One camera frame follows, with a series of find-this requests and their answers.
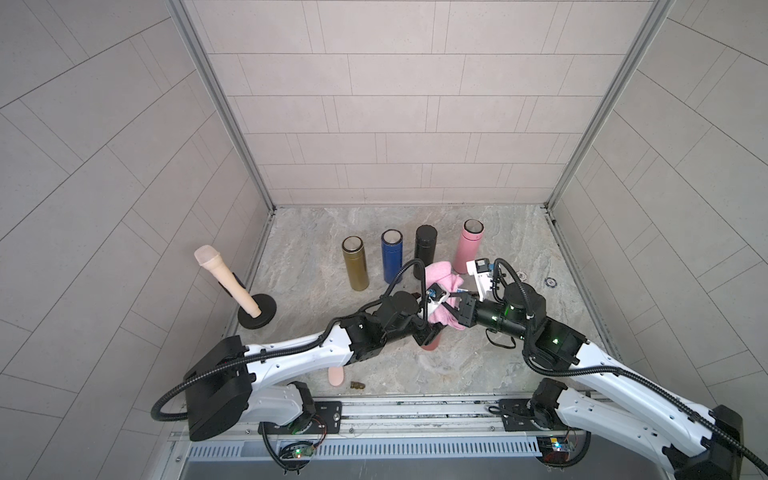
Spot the red thermos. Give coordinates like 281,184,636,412
421,333,441,351

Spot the pink cloth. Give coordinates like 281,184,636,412
425,261,465,331

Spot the pink thermos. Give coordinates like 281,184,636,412
452,219,485,275

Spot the black thermos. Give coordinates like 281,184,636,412
414,225,438,268

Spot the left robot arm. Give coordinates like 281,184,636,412
150,291,443,441

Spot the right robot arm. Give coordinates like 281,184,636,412
427,283,767,479

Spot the gold thermos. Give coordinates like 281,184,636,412
341,235,369,291

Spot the blue thermos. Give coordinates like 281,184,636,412
381,229,403,284

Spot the pink oval soap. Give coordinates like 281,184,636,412
328,367,345,387

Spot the beige microphone-shaped holder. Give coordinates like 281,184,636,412
194,245,277,330

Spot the left circuit board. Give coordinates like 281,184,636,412
279,441,316,462

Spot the circuit board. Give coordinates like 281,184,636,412
279,441,316,462
536,436,573,465

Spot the right circuit board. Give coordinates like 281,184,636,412
536,436,573,465

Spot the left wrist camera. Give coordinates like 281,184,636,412
426,283,450,317

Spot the aluminium front rail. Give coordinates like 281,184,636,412
170,392,670,444

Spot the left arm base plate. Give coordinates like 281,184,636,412
258,401,343,435

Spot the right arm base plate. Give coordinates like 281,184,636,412
494,398,568,431

